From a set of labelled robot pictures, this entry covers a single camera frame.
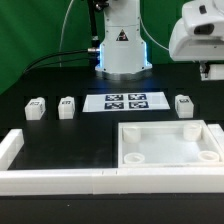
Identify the white U-shaped fence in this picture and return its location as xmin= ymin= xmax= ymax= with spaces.
xmin=0 ymin=124 xmax=224 ymax=196

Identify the black cable upper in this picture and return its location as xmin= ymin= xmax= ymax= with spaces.
xmin=21 ymin=49 xmax=91 ymax=75

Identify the black cable lower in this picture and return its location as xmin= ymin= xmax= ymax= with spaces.
xmin=29 ymin=57 xmax=98 ymax=72

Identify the white sheet with markers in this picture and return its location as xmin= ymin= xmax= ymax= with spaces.
xmin=83 ymin=92 xmax=170 ymax=112

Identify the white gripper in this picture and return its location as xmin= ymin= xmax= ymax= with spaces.
xmin=169 ymin=0 xmax=224 ymax=79

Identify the green backdrop curtain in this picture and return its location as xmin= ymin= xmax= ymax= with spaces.
xmin=0 ymin=0 xmax=190 ymax=94

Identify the white square tabletop part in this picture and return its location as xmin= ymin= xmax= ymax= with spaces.
xmin=118 ymin=120 xmax=224 ymax=168

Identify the black post behind robot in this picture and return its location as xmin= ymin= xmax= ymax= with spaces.
xmin=87 ymin=0 xmax=100 ymax=48

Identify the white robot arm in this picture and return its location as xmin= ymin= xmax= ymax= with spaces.
xmin=94 ymin=0 xmax=224 ymax=80

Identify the grey thin cable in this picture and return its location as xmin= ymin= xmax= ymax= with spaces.
xmin=58 ymin=0 xmax=76 ymax=68

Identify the black cable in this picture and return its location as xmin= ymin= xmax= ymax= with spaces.
xmin=21 ymin=49 xmax=91 ymax=75
xmin=29 ymin=57 xmax=98 ymax=72

